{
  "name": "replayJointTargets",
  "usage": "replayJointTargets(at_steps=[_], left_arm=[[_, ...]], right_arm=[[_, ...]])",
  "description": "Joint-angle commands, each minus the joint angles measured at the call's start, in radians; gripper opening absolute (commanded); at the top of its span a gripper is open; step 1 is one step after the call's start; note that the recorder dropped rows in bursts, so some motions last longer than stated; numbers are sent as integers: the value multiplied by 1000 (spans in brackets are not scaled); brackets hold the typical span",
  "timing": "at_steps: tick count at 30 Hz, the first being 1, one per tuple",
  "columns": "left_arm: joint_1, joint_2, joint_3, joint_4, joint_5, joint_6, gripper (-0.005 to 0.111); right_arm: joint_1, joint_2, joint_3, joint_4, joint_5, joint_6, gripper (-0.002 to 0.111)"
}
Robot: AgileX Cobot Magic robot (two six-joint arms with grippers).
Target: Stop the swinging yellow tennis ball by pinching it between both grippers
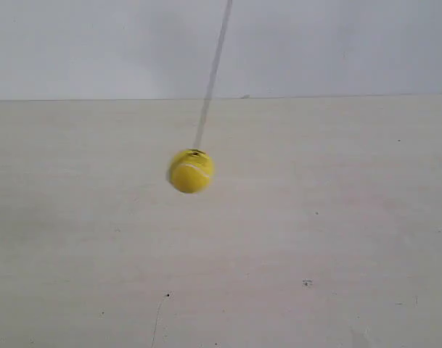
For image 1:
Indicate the yellow tennis ball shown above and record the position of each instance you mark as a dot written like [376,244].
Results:
[190,171]

